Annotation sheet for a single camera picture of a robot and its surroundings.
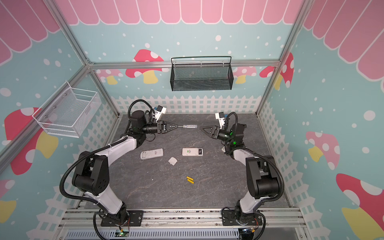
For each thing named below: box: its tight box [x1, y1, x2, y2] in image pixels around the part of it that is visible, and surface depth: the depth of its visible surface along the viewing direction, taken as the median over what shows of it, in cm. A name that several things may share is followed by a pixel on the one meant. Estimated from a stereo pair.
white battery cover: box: [168, 157, 178, 166], surface depth 96 cm
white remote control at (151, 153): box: [140, 148, 164, 160], surface depth 99 cm
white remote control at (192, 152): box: [182, 147, 204, 157], surface depth 99 cm
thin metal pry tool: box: [171, 124, 198, 129], surface depth 79 cm
